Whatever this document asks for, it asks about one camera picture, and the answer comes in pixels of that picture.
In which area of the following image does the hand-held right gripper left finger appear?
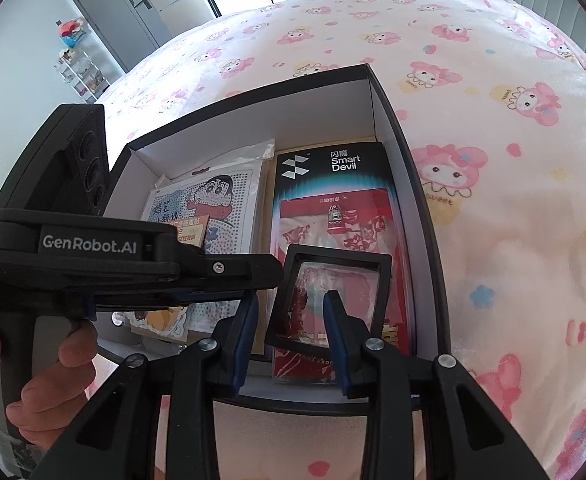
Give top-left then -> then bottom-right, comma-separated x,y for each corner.
30,292 -> 261,480

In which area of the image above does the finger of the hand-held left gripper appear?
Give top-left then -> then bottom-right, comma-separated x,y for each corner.
85,289 -> 260,322
178,251 -> 285,295

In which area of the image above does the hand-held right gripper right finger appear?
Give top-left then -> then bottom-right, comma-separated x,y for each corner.
322,290 -> 549,480

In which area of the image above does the cartoon girl sticker pack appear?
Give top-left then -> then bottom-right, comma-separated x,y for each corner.
122,307 -> 195,337

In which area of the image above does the cartoon diamond painting kit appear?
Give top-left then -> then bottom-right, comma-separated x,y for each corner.
140,139 -> 278,333

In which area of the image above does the black frame display case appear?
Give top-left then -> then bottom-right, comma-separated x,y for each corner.
264,243 -> 394,350

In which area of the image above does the black storage box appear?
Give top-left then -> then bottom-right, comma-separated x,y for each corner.
95,62 -> 455,413

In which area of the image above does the person's left hand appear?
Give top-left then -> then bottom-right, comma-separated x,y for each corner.
0,302 -> 98,442

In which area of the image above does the red charm package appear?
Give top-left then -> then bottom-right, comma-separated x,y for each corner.
272,187 -> 417,387

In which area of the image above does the grey door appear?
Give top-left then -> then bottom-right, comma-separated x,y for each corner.
64,0 -> 175,75

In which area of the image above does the pink cartoon printed blanket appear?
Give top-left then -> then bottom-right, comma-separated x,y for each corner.
93,0 -> 586,480

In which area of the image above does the white wire shelf rack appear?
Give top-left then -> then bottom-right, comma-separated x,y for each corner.
54,16 -> 112,103

